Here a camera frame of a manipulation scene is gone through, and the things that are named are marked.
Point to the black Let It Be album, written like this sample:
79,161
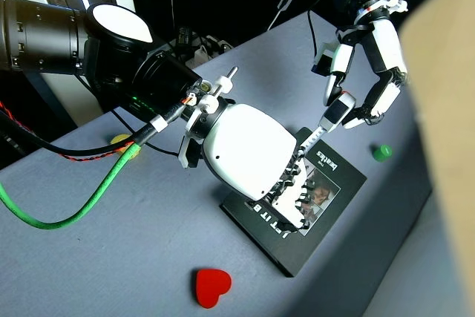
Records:
334,220

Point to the beige board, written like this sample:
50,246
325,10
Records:
445,109

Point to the grey tape measure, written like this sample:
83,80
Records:
337,113

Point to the white power strip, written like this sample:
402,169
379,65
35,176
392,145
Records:
208,51

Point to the red heart block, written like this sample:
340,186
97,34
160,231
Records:
211,287

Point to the black power adapter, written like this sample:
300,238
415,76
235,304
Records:
184,36

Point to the yellow spiral block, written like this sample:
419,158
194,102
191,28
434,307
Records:
118,139

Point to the green cylinder block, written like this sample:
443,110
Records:
382,153

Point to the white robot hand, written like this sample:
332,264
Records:
245,146
386,46

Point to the grey table cloth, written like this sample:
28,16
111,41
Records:
111,257

